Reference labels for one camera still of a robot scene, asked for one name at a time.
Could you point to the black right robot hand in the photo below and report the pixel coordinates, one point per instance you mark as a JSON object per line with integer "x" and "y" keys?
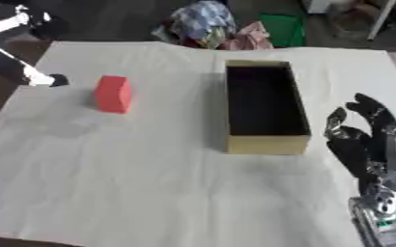
{"x": 358, "y": 151}

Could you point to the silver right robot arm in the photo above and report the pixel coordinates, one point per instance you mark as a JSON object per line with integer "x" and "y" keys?
{"x": 384, "y": 229}

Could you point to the tan cardboard box black inside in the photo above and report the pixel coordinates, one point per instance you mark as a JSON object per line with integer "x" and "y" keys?
{"x": 266, "y": 106}

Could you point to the white pole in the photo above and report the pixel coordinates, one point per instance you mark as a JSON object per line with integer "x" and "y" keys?
{"x": 380, "y": 19}

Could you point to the green bag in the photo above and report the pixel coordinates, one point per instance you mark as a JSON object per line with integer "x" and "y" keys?
{"x": 285, "y": 29}

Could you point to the pink patterned bag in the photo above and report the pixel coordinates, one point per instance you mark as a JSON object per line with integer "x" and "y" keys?
{"x": 247, "y": 38}

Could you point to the blue checked cloth bundle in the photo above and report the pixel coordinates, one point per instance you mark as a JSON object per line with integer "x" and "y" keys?
{"x": 202, "y": 22}

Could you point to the red rectangular block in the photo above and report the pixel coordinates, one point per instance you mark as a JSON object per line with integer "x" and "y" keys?
{"x": 113, "y": 94}

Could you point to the white and black tripod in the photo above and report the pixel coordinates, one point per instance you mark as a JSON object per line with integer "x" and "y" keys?
{"x": 15, "y": 51}

